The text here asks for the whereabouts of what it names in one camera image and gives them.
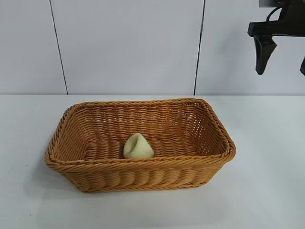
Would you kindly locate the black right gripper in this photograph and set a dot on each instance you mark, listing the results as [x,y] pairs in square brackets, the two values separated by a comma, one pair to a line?
[293,23]

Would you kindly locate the pale yellow egg yolk pastry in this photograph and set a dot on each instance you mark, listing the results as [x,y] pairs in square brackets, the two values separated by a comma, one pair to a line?
[139,149]

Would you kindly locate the brown woven wicker basket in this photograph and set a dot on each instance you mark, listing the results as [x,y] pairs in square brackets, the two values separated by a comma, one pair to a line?
[143,171]

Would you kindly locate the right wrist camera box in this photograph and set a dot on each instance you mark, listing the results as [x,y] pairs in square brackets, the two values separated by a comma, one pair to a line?
[265,2]

